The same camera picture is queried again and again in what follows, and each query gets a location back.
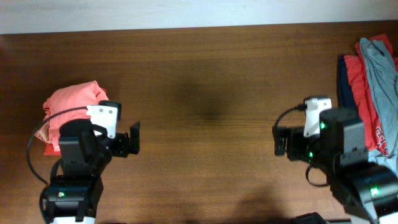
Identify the coral pink t-shirt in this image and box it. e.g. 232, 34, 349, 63
35, 81, 108, 150

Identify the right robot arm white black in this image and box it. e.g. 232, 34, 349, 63
272, 108, 397, 223

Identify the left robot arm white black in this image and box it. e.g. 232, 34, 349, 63
39, 119, 140, 223

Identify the dark navy shirt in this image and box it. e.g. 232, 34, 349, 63
336, 55, 358, 111

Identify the folded orange red printed shirt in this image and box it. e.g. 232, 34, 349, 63
44, 144, 61, 156

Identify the light blue grey shirt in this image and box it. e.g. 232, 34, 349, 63
368, 150, 397, 175

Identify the red t-shirt in pile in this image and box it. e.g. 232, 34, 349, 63
344, 34, 397, 156

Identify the grey t-shirt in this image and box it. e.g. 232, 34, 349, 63
359, 38, 397, 147

